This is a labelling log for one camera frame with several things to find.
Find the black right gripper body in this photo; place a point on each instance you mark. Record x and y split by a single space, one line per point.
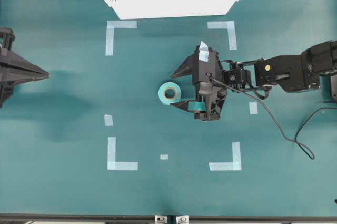
207 68

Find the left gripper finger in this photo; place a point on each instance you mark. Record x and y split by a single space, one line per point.
22 71

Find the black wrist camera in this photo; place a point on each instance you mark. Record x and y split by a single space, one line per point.
206 90

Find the metal table bracket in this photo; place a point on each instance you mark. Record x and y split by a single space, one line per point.
184 219
160 219

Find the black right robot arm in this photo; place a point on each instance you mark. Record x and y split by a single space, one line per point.
293 73

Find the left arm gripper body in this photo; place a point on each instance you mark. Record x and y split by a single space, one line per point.
7 38

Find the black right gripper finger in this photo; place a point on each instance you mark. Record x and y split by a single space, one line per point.
185 69
190 106

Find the teal tape roll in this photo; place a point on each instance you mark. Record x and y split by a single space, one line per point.
169 92

